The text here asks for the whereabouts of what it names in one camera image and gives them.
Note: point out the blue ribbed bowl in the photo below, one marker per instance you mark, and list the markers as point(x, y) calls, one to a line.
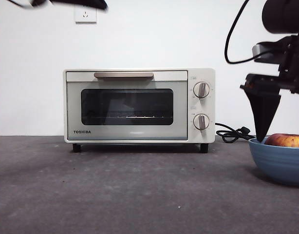
point(281, 163)

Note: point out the cream Toshiba toaster oven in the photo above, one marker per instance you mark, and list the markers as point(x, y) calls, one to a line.
point(208, 107)

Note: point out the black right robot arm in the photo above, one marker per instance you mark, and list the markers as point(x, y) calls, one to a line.
point(283, 14)

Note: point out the white wall socket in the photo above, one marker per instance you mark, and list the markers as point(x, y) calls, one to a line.
point(85, 17)

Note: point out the oven door with glass window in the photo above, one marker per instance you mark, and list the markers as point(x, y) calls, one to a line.
point(74, 109)

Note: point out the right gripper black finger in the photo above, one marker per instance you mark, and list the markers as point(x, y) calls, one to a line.
point(262, 112)

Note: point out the right wrist grey camera box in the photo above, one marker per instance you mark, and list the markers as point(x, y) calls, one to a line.
point(257, 50)

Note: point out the red apple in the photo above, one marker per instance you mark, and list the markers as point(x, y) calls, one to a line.
point(283, 141)

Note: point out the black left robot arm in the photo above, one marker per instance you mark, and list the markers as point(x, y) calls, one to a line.
point(91, 3)

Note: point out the beige oven knob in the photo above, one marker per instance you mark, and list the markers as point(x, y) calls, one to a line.
point(201, 122)
point(201, 90)

